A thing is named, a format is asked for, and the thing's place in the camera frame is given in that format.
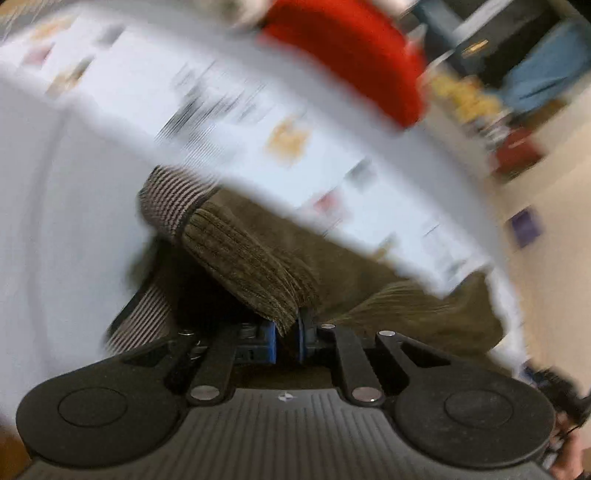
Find blue hanging cloth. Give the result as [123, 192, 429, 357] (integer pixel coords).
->
[502, 22, 591, 112]

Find purple box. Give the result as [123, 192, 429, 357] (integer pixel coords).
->
[510, 210, 546, 248]

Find red folded quilt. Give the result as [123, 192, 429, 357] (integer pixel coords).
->
[257, 0, 428, 130]

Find grey printed bed sheet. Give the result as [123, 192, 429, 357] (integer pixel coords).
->
[0, 4, 532, 444]

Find olive corduroy pants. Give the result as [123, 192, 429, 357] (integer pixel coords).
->
[106, 165, 506, 372]

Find yellow plush toy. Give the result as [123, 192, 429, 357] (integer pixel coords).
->
[428, 75, 505, 121]

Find dark red cushion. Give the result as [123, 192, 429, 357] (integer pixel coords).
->
[495, 128, 544, 177]

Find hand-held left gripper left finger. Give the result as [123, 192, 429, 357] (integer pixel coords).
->
[122, 322, 279, 408]

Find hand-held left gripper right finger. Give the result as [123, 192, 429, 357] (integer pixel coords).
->
[295, 318, 457, 408]

